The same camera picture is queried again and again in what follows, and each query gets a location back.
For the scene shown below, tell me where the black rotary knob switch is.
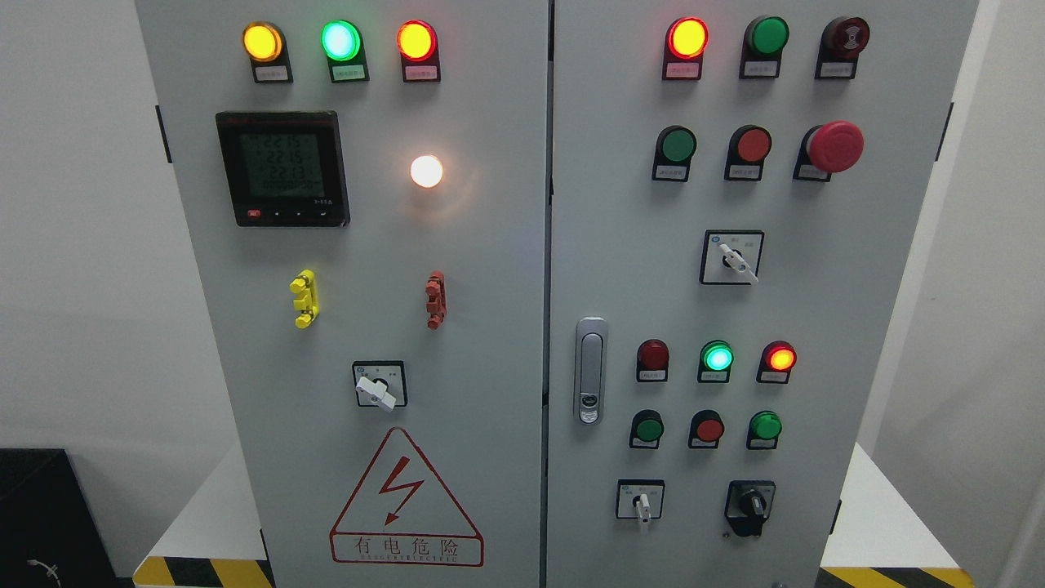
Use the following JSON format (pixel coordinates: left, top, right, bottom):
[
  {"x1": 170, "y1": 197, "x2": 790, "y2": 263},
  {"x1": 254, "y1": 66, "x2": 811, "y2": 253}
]
[{"x1": 723, "y1": 480, "x2": 776, "y2": 538}]

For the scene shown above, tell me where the red terminal connector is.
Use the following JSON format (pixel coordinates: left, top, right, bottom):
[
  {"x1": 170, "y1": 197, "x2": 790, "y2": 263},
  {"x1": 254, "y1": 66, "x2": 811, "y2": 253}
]
[{"x1": 425, "y1": 271, "x2": 447, "y2": 331}]

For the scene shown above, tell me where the dark red lamp left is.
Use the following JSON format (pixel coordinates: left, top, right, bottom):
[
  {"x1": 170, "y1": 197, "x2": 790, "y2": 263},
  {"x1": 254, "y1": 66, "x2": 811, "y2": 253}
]
[{"x1": 637, "y1": 339, "x2": 669, "y2": 382}]

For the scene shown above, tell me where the white lit indicator lamp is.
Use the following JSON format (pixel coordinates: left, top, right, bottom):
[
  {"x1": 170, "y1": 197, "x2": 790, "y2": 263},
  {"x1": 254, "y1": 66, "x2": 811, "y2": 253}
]
[{"x1": 409, "y1": 155, "x2": 444, "y2": 189}]

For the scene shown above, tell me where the green push button lower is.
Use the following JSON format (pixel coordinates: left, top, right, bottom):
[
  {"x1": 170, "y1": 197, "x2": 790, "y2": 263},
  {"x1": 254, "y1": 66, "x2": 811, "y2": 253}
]
[{"x1": 629, "y1": 409, "x2": 665, "y2": 449}]

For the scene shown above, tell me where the green push button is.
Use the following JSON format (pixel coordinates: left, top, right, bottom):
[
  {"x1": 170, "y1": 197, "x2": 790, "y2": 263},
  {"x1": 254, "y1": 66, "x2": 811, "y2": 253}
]
[
  {"x1": 651, "y1": 124, "x2": 696, "y2": 182},
  {"x1": 629, "y1": 409, "x2": 665, "y2": 449}
]

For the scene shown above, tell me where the grey left cabinet door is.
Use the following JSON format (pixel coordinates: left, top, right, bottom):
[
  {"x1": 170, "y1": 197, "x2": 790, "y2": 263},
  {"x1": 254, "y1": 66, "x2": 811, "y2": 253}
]
[{"x1": 136, "y1": 1, "x2": 551, "y2": 587}]

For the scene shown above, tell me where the grey cabinet door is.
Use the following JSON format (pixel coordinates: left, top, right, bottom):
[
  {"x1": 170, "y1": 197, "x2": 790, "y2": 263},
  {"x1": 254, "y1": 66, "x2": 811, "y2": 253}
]
[
  {"x1": 136, "y1": 1, "x2": 551, "y2": 587},
  {"x1": 545, "y1": 1, "x2": 978, "y2": 587}
]

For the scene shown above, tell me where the green lit lamp middle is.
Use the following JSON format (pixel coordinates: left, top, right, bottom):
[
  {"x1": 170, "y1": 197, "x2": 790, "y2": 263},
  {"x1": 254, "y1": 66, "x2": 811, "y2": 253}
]
[{"x1": 697, "y1": 340, "x2": 734, "y2": 383}]

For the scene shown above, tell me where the green push button upper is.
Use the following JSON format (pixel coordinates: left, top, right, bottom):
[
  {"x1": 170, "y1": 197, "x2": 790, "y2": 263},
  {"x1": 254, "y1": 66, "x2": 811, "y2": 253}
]
[{"x1": 651, "y1": 124, "x2": 696, "y2": 182}]

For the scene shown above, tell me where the yellow terminal connector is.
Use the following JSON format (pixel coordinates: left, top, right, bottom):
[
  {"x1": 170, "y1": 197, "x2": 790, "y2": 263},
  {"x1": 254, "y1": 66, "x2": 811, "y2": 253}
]
[{"x1": 291, "y1": 269, "x2": 320, "y2": 330}]

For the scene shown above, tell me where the red push button lower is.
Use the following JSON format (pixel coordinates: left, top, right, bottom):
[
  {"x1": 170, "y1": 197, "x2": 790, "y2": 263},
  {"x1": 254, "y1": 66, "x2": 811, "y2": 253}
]
[{"x1": 687, "y1": 409, "x2": 725, "y2": 449}]

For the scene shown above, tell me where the red push button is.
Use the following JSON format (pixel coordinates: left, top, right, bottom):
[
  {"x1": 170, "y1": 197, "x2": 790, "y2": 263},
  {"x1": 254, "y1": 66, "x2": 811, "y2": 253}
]
[
  {"x1": 687, "y1": 409, "x2": 725, "y2": 449},
  {"x1": 723, "y1": 124, "x2": 772, "y2": 181}
]

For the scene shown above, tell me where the grey right cabinet door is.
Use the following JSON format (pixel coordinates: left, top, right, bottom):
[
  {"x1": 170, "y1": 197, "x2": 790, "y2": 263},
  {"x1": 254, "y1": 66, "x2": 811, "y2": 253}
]
[{"x1": 545, "y1": 1, "x2": 978, "y2": 587}]

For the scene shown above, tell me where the red electric hazard warning sticker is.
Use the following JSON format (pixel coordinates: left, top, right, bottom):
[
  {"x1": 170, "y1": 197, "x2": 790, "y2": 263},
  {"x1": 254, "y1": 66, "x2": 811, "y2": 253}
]
[{"x1": 329, "y1": 427, "x2": 485, "y2": 567}]

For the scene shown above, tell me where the red lamp right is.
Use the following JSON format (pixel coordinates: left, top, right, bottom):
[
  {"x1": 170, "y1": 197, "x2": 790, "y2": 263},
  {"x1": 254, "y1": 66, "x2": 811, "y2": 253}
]
[{"x1": 754, "y1": 340, "x2": 798, "y2": 385}]

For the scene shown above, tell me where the black digital power meter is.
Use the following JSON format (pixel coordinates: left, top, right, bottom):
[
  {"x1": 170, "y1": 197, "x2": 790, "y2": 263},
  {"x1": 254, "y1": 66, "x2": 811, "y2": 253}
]
[{"x1": 216, "y1": 110, "x2": 350, "y2": 228}]

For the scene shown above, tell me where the red push button upper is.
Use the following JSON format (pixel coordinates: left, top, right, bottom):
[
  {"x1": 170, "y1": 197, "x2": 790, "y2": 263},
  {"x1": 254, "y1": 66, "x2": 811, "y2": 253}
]
[{"x1": 723, "y1": 124, "x2": 772, "y2": 181}]

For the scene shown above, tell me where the red lit lamp left door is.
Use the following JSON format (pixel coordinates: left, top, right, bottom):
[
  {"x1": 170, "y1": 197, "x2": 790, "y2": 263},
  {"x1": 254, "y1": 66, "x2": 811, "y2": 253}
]
[{"x1": 396, "y1": 20, "x2": 441, "y2": 83}]

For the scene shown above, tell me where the red lit lamp door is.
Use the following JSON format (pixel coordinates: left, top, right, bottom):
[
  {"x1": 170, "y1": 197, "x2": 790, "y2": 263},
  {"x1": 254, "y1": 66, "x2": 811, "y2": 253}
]
[
  {"x1": 661, "y1": 16, "x2": 709, "y2": 81},
  {"x1": 396, "y1": 20, "x2": 441, "y2": 83}
]

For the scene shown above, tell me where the green lamp lower right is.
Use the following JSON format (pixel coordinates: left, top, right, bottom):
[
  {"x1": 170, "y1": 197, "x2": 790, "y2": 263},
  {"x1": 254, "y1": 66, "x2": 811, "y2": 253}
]
[{"x1": 746, "y1": 410, "x2": 783, "y2": 451}]

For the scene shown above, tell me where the red lit lamp right door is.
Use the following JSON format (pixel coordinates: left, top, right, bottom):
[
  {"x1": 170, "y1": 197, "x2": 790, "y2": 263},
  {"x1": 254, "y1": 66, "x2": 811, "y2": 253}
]
[{"x1": 661, "y1": 16, "x2": 709, "y2": 81}]

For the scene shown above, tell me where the green lit indicator lamp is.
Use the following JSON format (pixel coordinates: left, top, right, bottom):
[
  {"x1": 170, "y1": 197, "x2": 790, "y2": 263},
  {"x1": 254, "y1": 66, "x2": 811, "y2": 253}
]
[{"x1": 321, "y1": 20, "x2": 370, "y2": 83}]

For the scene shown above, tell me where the red emergency stop mushroom button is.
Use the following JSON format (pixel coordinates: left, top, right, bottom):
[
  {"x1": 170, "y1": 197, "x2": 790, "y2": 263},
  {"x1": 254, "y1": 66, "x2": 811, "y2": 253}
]
[{"x1": 794, "y1": 120, "x2": 865, "y2": 182}]

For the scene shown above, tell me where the green lamp top right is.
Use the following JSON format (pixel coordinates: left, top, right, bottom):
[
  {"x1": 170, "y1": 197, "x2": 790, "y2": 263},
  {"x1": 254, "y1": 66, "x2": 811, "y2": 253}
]
[{"x1": 739, "y1": 15, "x2": 789, "y2": 79}]

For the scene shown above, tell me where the yellow indicator lamp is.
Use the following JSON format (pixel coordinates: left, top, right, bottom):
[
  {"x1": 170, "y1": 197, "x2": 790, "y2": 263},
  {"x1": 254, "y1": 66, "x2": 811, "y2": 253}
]
[{"x1": 242, "y1": 21, "x2": 292, "y2": 83}]

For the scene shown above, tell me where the dark red buzzer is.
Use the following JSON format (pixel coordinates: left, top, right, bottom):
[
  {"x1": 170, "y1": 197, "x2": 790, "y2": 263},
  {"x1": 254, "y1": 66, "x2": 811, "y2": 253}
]
[{"x1": 815, "y1": 16, "x2": 870, "y2": 79}]

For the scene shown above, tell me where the white platform with hazard stripes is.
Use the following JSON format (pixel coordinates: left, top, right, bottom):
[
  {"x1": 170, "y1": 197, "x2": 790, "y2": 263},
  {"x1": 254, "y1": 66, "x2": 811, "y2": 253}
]
[{"x1": 131, "y1": 444, "x2": 974, "y2": 587}]

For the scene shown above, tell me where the black box lower left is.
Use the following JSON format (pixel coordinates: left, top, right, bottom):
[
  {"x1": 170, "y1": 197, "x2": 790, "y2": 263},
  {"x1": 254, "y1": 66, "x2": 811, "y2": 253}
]
[{"x1": 1, "y1": 449, "x2": 118, "y2": 587}]

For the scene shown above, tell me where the silver door lock handle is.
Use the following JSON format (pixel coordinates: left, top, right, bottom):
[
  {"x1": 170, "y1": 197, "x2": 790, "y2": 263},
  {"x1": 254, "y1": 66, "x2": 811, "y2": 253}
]
[{"x1": 572, "y1": 316, "x2": 608, "y2": 425}]

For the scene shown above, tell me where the white selector switch left door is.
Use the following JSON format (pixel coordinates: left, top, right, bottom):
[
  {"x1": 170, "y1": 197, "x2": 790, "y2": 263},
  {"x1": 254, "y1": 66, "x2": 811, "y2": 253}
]
[{"x1": 351, "y1": 360, "x2": 408, "y2": 411}]

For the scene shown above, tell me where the white selector switch upper right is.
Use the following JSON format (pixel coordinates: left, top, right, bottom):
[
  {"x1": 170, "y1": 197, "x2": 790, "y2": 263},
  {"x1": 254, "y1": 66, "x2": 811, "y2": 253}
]
[{"x1": 700, "y1": 229, "x2": 765, "y2": 284}]

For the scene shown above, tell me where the white selector switch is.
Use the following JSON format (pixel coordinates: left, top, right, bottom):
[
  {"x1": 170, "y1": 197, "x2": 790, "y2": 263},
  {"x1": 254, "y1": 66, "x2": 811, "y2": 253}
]
[
  {"x1": 616, "y1": 478, "x2": 667, "y2": 533},
  {"x1": 700, "y1": 229, "x2": 765, "y2": 284}
]

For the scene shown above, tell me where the white selector switch lower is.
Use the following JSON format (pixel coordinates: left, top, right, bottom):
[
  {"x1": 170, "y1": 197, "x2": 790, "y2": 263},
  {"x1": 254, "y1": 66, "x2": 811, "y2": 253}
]
[{"x1": 616, "y1": 478, "x2": 667, "y2": 533}]

